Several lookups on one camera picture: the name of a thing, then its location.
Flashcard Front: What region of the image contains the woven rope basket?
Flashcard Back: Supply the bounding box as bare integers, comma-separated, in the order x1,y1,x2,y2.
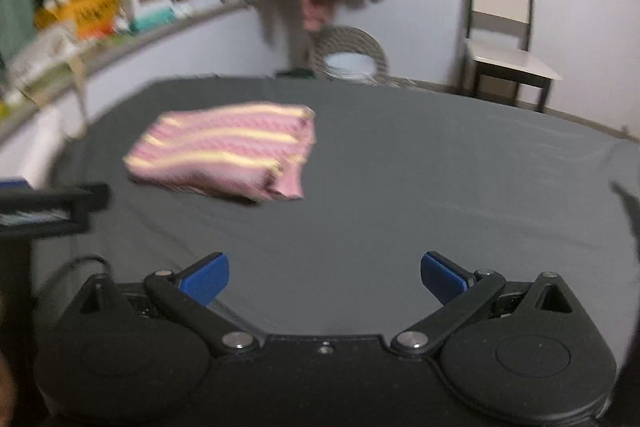
308,26,390,86

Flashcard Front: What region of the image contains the orange cardboard box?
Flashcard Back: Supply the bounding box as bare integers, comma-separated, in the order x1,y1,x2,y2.
34,0,120,39

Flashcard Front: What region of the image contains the grey bed sheet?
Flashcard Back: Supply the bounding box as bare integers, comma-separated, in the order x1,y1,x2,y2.
34,78,639,360

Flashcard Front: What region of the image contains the teal white box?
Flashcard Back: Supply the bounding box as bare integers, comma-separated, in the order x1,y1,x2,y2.
125,0,176,32

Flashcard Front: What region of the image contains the pink yellow striped knit sweater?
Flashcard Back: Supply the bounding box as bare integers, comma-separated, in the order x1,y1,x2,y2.
124,101,316,202

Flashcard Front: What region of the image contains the beige tote bag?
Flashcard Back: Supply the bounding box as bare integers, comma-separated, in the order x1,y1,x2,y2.
9,23,98,136

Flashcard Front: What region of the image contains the white black wooden chair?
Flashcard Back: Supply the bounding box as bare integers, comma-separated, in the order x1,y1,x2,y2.
457,0,561,114

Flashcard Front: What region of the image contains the pink hanging garment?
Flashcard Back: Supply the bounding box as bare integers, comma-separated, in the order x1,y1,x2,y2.
299,0,334,32

